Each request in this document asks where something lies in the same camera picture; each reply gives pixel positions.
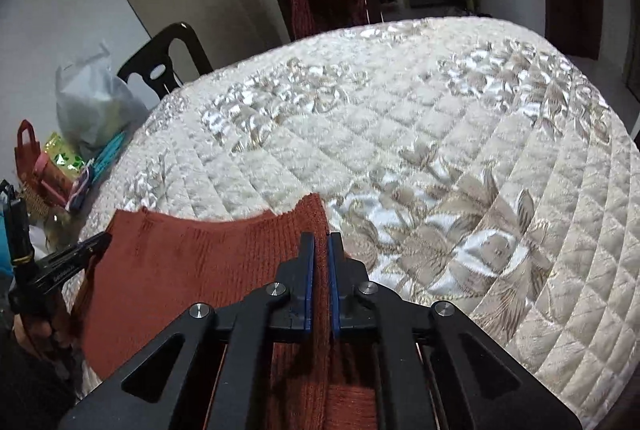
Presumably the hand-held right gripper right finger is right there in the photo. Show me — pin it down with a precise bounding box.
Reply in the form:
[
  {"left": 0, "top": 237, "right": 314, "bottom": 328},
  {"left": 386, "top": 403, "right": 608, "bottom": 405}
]
[{"left": 327, "top": 232, "right": 584, "bottom": 430}]

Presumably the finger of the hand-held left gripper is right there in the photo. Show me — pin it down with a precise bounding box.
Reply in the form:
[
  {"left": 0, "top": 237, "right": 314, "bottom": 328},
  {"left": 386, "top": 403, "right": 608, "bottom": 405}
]
[{"left": 31, "top": 231, "right": 114, "bottom": 283}]

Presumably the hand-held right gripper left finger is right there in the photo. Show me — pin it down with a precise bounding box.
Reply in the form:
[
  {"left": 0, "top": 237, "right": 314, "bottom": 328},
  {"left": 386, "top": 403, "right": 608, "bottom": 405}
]
[{"left": 60, "top": 232, "right": 317, "bottom": 430}]

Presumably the rust red knit sweater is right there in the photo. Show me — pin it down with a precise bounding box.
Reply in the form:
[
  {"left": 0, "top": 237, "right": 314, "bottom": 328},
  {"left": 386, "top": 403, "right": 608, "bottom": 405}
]
[{"left": 70, "top": 192, "right": 431, "bottom": 430}]

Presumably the person's left forearm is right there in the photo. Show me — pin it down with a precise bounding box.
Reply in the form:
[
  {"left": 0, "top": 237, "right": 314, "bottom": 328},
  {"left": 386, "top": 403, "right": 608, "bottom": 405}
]
[{"left": 0, "top": 325, "right": 81, "bottom": 430}]

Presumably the person's left hand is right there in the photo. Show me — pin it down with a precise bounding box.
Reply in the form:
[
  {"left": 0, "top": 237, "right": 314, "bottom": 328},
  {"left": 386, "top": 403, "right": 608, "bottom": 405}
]
[{"left": 12, "top": 312, "right": 72, "bottom": 357}]

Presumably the round glass jar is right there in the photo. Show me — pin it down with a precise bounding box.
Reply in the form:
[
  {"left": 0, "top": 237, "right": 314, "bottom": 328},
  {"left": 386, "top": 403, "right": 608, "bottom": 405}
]
[{"left": 42, "top": 209, "right": 87, "bottom": 252}]

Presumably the clear red gift box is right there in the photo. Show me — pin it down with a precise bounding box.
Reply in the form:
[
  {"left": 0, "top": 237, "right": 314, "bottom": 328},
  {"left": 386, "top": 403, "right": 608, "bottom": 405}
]
[{"left": 34, "top": 157, "right": 77, "bottom": 207}]

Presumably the pink and blue pouch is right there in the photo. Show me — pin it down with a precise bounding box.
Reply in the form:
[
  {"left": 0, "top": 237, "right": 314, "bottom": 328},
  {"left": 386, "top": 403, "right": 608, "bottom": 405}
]
[{"left": 66, "top": 166, "right": 97, "bottom": 212}]

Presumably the red gift bag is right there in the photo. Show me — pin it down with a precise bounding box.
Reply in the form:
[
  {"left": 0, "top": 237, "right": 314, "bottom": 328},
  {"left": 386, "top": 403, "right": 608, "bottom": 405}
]
[{"left": 15, "top": 120, "right": 48, "bottom": 207}]

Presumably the green patterned packet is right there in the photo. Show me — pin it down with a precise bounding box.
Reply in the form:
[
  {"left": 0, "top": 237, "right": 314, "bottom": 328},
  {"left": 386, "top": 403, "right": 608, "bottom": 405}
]
[{"left": 44, "top": 132, "right": 89, "bottom": 177}]

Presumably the teal plastic peg rack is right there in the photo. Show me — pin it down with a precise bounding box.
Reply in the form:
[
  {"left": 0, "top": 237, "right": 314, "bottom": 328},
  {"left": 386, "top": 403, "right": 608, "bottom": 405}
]
[{"left": 90, "top": 130, "right": 129, "bottom": 184}]

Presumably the white plastic bag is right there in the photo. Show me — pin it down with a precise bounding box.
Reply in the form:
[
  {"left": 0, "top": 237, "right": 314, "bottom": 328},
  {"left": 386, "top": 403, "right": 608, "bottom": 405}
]
[{"left": 54, "top": 42, "right": 151, "bottom": 161}]

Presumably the cream quilted blanket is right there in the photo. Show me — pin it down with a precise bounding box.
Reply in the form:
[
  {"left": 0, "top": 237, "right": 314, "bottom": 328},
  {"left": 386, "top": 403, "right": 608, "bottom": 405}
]
[{"left": 75, "top": 15, "right": 634, "bottom": 430}]

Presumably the black plastic chair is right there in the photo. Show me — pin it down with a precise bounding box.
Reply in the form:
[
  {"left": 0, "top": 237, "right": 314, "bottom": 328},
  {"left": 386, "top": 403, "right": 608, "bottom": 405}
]
[{"left": 116, "top": 22, "right": 215, "bottom": 101}]

